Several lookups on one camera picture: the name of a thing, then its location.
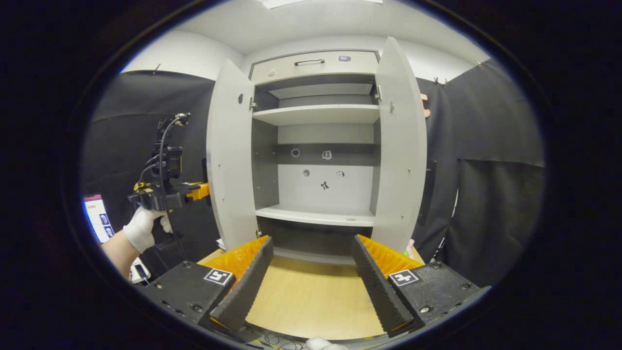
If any black backdrop cloth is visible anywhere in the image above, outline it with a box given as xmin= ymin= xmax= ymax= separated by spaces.
xmin=82 ymin=59 xmax=546 ymax=287

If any grey shoe cabinet door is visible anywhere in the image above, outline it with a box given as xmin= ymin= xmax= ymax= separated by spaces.
xmin=370 ymin=36 xmax=438 ymax=254
xmin=202 ymin=58 xmax=260 ymax=252

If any white device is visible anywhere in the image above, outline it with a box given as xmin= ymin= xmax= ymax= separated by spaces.
xmin=129 ymin=257 xmax=152 ymax=285

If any grey double-door shoe cabinet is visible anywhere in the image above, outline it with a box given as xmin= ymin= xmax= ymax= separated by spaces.
xmin=202 ymin=36 xmax=438 ymax=265

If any grey cabinet drawer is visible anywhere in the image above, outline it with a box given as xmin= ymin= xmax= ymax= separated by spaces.
xmin=249 ymin=50 xmax=380 ymax=86

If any computer screen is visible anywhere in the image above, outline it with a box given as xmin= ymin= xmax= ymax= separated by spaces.
xmin=83 ymin=193 xmax=116 ymax=244

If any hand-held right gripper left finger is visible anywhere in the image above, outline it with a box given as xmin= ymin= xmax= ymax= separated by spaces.
xmin=138 ymin=236 xmax=276 ymax=336

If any long ceiling light panel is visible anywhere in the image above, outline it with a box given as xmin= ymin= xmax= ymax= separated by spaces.
xmin=258 ymin=0 xmax=383 ymax=10

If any white cabinet shelf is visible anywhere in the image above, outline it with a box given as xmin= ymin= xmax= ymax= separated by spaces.
xmin=255 ymin=204 xmax=376 ymax=228
xmin=252 ymin=104 xmax=381 ymax=127

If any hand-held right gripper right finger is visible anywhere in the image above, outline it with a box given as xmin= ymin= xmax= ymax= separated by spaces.
xmin=351 ymin=234 xmax=491 ymax=338

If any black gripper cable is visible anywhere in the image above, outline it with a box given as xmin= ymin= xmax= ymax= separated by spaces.
xmin=157 ymin=113 xmax=191 ymax=261

